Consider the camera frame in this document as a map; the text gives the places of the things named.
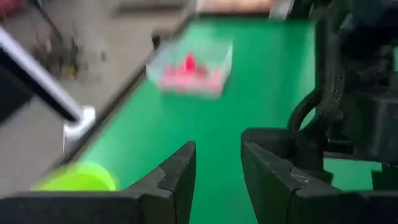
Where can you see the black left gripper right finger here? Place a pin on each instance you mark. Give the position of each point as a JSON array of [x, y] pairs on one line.
[[267, 180]]

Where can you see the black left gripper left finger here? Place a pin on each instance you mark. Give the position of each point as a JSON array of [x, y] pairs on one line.
[[180, 174]]

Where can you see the red KitKat candy bar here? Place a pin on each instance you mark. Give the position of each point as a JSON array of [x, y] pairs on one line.
[[189, 76]]

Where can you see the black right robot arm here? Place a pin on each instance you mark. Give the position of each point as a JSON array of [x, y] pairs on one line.
[[363, 37]]

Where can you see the green table mat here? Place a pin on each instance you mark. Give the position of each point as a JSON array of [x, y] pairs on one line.
[[264, 93]]

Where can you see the lime green plastic bucket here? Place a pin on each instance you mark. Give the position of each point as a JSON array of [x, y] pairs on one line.
[[77, 179]]

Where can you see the clear plastic container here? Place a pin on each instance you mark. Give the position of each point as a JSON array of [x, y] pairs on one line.
[[192, 56]]

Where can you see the white pole stand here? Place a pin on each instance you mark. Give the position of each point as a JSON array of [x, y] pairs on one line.
[[37, 74]]

